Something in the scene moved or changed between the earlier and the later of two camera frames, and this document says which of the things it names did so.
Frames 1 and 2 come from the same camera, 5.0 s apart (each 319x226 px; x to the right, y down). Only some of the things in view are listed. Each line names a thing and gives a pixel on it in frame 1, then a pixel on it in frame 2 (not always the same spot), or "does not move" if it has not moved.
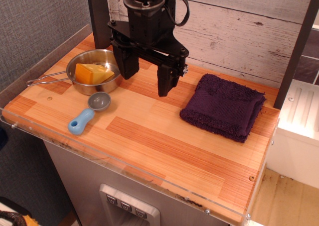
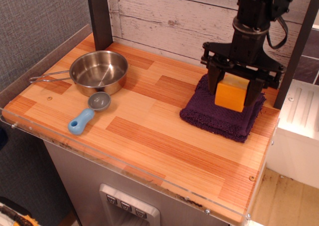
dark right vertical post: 300,45 does not move
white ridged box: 293,149 does not move
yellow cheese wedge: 89,73 to 231,92
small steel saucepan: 92,72 does not move
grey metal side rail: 11,90 does not move
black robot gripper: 152,35 to 246,54
